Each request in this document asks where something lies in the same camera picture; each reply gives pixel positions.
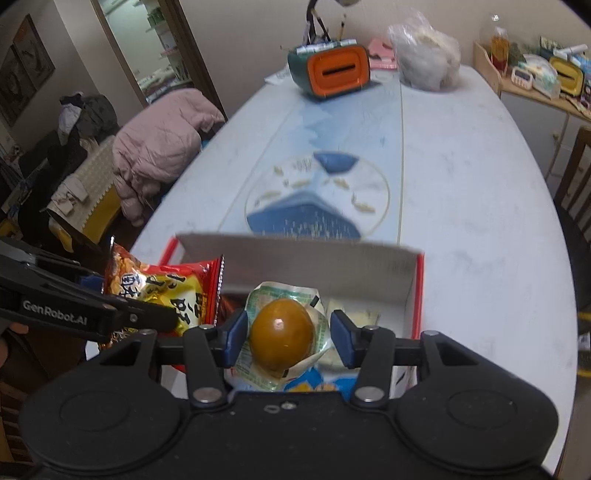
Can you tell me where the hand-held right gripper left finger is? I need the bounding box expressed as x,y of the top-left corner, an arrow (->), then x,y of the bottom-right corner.
88,308 -> 250,409

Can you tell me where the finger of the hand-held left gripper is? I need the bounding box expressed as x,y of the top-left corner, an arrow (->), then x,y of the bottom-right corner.
78,269 -> 105,292
112,298 -> 181,334

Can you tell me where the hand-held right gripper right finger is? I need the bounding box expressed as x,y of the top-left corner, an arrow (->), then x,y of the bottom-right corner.
329,309 -> 490,409

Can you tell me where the red yellow chips bag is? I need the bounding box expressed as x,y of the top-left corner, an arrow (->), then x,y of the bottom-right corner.
102,242 -> 225,352

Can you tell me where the small burger-print candy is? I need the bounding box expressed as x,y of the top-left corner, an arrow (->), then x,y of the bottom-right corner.
233,281 -> 332,394

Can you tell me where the blue cookie packet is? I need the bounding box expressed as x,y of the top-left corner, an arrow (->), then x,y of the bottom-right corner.
281,366 -> 339,394

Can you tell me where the white cardboard box red edge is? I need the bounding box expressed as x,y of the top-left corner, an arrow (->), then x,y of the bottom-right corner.
159,232 -> 426,398

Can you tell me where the person's left hand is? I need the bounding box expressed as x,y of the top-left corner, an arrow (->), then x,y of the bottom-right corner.
0,322 -> 29,367

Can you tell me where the yellow seat with lace cloth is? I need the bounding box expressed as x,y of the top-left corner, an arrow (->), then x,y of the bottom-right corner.
45,134 -> 122,241

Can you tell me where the pink puffer jacket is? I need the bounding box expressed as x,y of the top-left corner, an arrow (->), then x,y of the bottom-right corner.
112,87 -> 227,227

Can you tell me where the pile of dark clothes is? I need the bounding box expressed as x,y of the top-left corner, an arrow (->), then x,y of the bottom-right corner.
57,94 -> 119,140

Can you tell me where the brown wooden chair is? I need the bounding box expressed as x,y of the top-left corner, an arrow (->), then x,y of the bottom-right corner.
551,124 -> 591,325

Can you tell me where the pink packet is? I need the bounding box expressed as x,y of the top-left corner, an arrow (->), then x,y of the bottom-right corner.
366,38 -> 399,70

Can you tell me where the white tube with dark print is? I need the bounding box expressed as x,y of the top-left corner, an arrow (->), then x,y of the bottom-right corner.
295,40 -> 357,54

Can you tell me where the white side cabinet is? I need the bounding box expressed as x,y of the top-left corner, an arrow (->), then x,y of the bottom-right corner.
473,69 -> 591,182

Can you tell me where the clear plastic bag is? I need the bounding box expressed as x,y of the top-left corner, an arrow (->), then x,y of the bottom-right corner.
386,11 -> 463,92

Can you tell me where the light wooden desktop rack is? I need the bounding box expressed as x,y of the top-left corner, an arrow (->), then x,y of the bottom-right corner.
473,41 -> 504,99

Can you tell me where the white kitchen timer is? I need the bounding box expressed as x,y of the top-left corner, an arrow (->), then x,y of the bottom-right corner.
511,66 -> 537,89

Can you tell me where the bottle with orange liquid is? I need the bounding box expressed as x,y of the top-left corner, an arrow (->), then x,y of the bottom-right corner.
489,15 -> 511,70

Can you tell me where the soft tissue pack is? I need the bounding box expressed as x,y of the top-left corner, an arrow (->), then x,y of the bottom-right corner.
526,54 -> 562,100

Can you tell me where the yellow storage box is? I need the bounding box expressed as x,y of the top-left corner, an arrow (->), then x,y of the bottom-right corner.
549,55 -> 587,98

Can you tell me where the dark framed wall picture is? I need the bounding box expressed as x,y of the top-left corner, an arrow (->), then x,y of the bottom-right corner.
0,59 -> 38,128
11,13 -> 57,91

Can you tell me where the dark wooden door frame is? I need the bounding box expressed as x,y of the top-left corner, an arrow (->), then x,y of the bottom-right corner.
89,0 -> 228,121

